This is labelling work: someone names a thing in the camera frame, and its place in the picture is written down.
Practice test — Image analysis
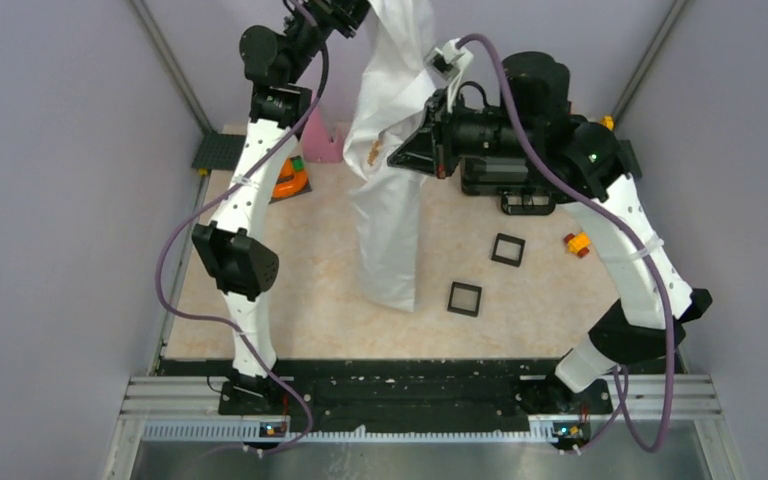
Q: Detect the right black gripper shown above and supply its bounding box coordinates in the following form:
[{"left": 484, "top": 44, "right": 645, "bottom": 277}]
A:
[{"left": 386, "top": 88, "right": 535, "bottom": 183}]

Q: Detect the white garment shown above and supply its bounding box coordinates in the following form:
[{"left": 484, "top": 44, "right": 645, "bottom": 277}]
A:
[{"left": 343, "top": 1, "right": 436, "bottom": 312}]

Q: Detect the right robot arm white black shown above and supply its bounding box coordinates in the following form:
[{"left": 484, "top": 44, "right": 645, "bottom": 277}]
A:
[{"left": 388, "top": 51, "right": 712, "bottom": 412}]

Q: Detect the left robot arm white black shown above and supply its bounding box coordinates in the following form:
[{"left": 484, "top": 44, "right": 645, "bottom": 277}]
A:
[{"left": 191, "top": 1, "right": 371, "bottom": 414}]

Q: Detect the black hard case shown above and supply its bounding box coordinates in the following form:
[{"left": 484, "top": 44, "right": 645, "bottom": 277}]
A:
[{"left": 460, "top": 157, "right": 556, "bottom": 216}]

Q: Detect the pink wedge stand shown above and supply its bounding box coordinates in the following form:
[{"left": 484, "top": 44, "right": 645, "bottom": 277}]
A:
[{"left": 301, "top": 106, "right": 344, "bottom": 164}]

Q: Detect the orange tape dispenser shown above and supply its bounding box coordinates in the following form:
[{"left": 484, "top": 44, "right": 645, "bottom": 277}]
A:
[{"left": 272, "top": 155, "right": 310, "bottom": 201}]

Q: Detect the left grey baseplate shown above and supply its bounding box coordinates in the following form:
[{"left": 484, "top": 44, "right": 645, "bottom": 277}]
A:
[{"left": 191, "top": 132, "right": 246, "bottom": 171}]

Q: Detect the yellow toy car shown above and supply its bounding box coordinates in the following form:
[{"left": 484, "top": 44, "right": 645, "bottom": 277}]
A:
[{"left": 563, "top": 232, "right": 591, "bottom": 258}]

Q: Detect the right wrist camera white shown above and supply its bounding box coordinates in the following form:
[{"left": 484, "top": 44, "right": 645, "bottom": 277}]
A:
[{"left": 424, "top": 38, "right": 474, "bottom": 84}]

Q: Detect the black square frame far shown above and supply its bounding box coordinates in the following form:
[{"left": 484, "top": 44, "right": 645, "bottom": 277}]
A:
[{"left": 490, "top": 233, "right": 526, "bottom": 268}]

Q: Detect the black square frame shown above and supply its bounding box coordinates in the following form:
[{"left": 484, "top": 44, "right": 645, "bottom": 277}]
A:
[
  {"left": 446, "top": 281, "right": 483, "bottom": 318},
  {"left": 490, "top": 233, "right": 526, "bottom": 268}
]

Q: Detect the black square frame near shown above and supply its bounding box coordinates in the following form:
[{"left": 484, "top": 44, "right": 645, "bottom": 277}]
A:
[{"left": 446, "top": 281, "right": 483, "bottom": 318}]

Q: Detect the yellow toy bracket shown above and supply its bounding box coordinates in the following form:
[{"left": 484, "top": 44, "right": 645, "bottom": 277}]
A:
[{"left": 599, "top": 115, "right": 615, "bottom": 131}]

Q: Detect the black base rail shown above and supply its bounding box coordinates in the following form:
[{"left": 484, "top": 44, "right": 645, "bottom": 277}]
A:
[{"left": 155, "top": 357, "right": 685, "bottom": 439}]

